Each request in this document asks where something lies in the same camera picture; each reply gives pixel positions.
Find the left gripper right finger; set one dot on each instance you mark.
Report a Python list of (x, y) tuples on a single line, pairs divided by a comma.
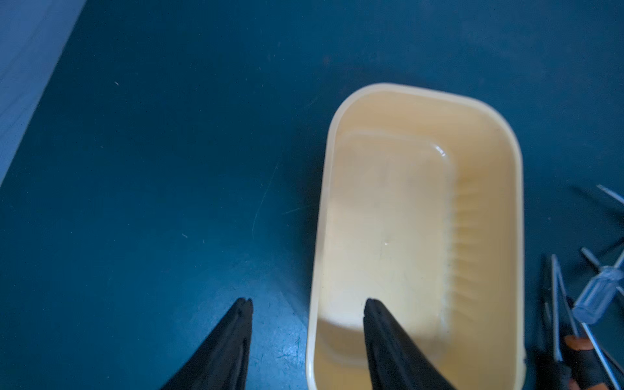
[(394, 361)]

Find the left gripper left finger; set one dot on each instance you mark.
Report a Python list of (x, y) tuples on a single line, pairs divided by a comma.
[(221, 361)]

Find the yellow plastic storage box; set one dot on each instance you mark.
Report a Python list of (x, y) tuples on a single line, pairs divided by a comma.
[(421, 208)]

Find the orange black grip screwdriver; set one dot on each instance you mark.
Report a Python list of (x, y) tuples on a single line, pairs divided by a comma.
[(583, 368)]

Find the black orange slim screwdriver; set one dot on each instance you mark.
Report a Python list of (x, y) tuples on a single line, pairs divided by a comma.
[(559, 374)]

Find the green table mat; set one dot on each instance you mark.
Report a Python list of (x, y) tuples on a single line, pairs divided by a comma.
[(174, 164)]

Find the yellow handle small screwdriver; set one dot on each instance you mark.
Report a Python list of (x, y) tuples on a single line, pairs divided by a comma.
[(611, 193)]

